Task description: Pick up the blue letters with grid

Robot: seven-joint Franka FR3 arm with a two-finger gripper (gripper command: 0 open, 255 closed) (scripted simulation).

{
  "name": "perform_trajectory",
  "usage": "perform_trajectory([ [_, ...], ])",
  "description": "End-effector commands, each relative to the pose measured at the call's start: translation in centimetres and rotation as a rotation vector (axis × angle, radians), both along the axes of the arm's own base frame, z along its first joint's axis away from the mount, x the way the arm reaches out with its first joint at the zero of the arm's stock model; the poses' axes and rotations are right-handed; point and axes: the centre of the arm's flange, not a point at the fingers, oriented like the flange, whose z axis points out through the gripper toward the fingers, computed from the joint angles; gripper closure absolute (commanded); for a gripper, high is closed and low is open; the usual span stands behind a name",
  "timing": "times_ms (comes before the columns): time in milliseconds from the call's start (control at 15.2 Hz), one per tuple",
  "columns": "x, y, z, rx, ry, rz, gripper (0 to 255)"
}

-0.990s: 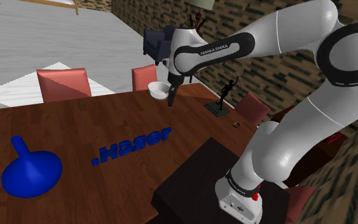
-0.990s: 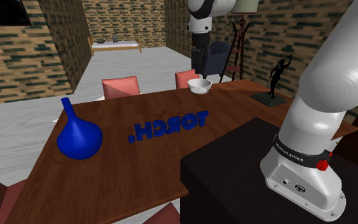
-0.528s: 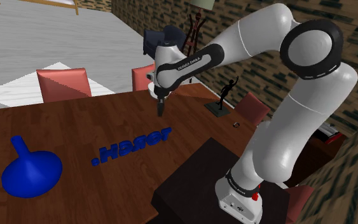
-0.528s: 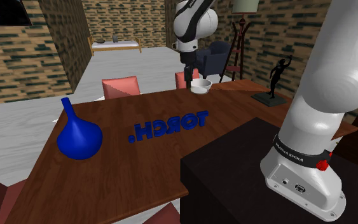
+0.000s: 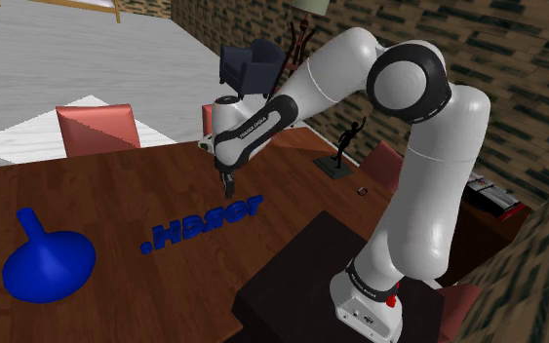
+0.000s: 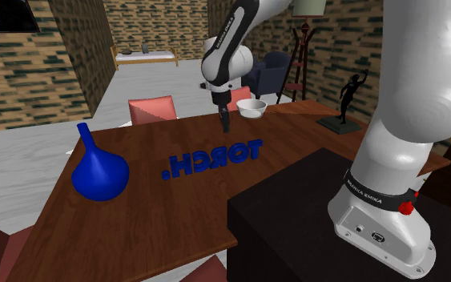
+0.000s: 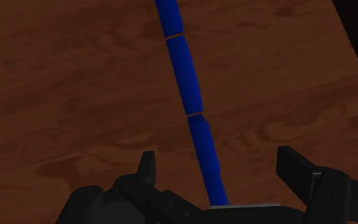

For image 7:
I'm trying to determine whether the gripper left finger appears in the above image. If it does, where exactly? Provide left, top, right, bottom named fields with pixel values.
left=55, top=151, right=204, bottom=224

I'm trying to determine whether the blue segmented pen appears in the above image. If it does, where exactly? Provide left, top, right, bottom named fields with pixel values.
left=154, top=0, right=230, bottom=207

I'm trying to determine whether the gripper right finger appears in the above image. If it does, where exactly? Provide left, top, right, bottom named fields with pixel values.
left=275, top=146, right=358, bottom=224

